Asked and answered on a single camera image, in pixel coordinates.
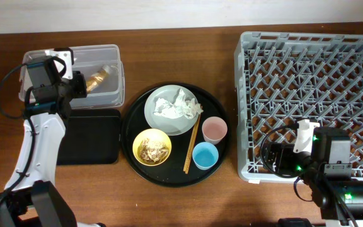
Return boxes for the gold snack wrapper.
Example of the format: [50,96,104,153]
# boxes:
[86,65,112,93]

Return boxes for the pink cup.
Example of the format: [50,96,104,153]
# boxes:
[202,117,228,144]

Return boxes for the blue cup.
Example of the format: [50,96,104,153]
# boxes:
[192,142,219,170]

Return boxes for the white tissue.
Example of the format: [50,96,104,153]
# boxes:
[153,88,203,120]

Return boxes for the light grey plate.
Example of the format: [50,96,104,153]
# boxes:
[144,84,199,136]

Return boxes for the yellow bowl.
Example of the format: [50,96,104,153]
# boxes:
[132,129,172,166]

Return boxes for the food scraps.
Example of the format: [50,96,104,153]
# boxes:
[139,138,169,164]

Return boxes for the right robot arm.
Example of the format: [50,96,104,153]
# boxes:
[260,119,363,226]

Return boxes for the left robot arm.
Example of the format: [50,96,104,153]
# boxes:
[0,47,87,226]

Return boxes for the grey dishwasher rack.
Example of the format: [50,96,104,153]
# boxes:
[234,32,363,183]

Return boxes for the clear plastic bin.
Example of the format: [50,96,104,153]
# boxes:
[20,44,125,113]

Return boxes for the black rectangular tray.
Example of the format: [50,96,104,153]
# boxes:
[57,109,121,165]

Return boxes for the round black tray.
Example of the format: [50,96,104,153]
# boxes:
[120,83,231,187]

